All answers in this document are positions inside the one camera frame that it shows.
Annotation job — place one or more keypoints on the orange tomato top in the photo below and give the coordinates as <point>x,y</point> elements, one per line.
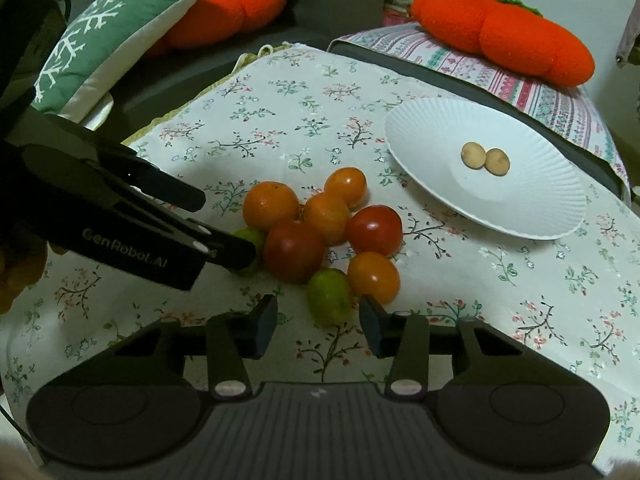
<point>349,183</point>

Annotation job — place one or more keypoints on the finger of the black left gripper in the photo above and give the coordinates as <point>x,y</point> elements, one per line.
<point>169,244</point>
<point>101,176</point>

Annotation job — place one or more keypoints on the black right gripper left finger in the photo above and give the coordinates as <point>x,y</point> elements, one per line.
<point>232,338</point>

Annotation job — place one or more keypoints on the large orange pumpkin cushion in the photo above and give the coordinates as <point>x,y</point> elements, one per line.
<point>510,36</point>

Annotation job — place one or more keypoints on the orange tomato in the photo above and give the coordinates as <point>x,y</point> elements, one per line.
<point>370,273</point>
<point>349,183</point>

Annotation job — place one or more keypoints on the green lime front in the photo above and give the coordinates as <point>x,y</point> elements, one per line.
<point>329,298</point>

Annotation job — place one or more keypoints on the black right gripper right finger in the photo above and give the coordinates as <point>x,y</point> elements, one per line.
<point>405,339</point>

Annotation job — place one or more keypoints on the brown tan round fruit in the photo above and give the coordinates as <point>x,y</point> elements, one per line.
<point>497,162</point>

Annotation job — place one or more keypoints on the white paper plate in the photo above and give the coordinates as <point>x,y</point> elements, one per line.
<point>540,198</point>

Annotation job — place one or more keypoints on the floral white tablecloth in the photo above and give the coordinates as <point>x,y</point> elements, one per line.
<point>296,116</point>

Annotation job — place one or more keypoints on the orange tomato front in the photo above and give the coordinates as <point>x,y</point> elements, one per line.
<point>370,273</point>

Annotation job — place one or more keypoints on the striped patterned cloth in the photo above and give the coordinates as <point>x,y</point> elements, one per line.
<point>565,117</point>

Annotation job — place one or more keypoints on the green snowflake pillow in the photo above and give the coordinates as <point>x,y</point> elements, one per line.
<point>96,50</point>

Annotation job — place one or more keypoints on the pale tan round fruit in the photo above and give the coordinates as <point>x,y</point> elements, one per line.
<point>473,155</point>

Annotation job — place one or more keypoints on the orange tangerine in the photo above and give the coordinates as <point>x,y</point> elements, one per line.
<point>329,215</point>
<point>267,203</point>

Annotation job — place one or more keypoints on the green lime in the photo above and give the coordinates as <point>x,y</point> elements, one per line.
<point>329,298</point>
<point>257,238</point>

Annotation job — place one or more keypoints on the dark red tomato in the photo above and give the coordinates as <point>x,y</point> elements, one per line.
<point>294,251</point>

